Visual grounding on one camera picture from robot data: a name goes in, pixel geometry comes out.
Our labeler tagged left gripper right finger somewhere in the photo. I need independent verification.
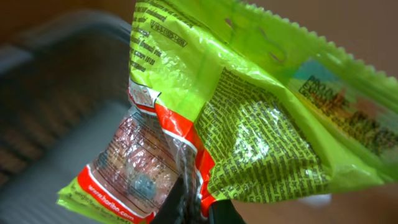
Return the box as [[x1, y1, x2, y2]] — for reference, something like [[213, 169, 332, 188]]
[[209, 200, 246, 224]]

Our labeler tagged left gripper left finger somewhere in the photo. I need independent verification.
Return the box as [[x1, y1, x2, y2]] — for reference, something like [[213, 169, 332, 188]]
[[150, 177, 199, 224]]

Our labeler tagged green gummy candy bag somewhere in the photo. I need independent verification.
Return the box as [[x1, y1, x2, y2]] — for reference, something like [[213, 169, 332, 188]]
[[57, 0, 397, 223]]

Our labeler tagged grey plastic shopping basket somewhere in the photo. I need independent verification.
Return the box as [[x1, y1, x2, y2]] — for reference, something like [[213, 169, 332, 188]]
[[1, 10, 131, 223]]

